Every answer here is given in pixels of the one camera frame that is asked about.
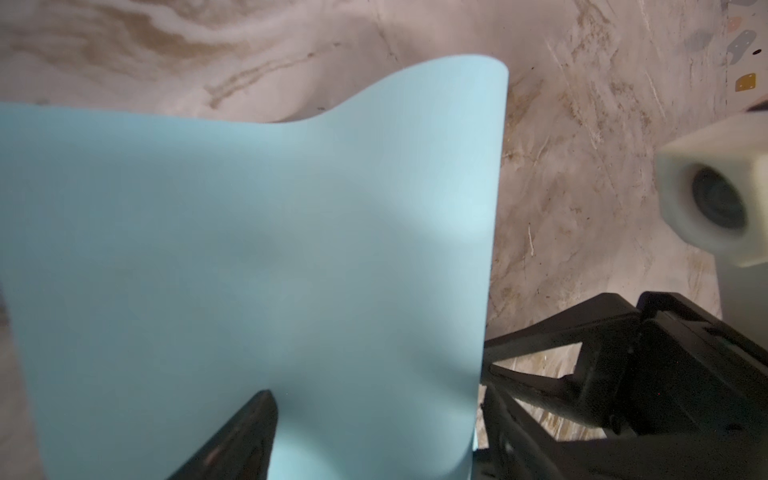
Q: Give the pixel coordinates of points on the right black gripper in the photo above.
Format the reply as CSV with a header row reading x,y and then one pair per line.
x,y
695,391

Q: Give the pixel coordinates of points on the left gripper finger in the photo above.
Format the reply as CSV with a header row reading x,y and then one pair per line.
x,y
241,449

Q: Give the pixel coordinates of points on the light blue paper sheet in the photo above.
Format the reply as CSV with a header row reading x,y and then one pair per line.
x,y
161,271

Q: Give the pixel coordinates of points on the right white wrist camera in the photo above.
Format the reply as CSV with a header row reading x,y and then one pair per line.
x,y
712,186

